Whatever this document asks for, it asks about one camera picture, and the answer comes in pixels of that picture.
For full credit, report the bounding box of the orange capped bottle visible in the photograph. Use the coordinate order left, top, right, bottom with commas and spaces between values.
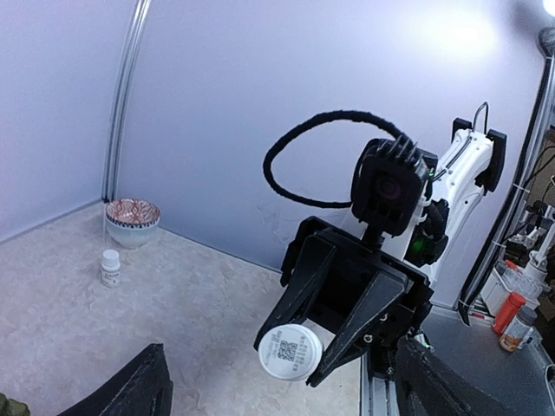
493, 292, 526, 335

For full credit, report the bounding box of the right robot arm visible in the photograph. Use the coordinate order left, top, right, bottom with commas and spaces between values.
254, 110, 506, 387

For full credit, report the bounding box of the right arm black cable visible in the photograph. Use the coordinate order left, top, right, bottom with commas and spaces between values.
262, 110, 404, 210

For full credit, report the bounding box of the green weekly pill organizer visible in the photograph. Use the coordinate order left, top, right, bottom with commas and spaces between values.
0, 393, 30, 416

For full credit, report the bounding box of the clear orange pill bottle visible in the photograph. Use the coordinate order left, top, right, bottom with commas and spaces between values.
499, 306, 537, 353

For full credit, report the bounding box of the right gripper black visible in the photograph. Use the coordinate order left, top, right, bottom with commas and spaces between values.
253, 217, 431, 387

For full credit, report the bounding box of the red patterned ceramic bowl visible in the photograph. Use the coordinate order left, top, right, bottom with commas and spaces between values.
104, 198, 161, 249

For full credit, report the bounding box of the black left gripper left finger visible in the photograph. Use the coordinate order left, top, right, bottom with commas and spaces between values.
60, 343, 173, 416

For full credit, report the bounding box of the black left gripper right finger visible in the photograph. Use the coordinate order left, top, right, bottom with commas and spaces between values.
396, 337, 520, 415

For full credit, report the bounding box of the right aluminium frame post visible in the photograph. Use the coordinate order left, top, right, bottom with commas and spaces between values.
101, 0, 152, 203

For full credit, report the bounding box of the white pill bottle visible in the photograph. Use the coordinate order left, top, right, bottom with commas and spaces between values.
258, 323, 324, 381
101, 249, 121, 288

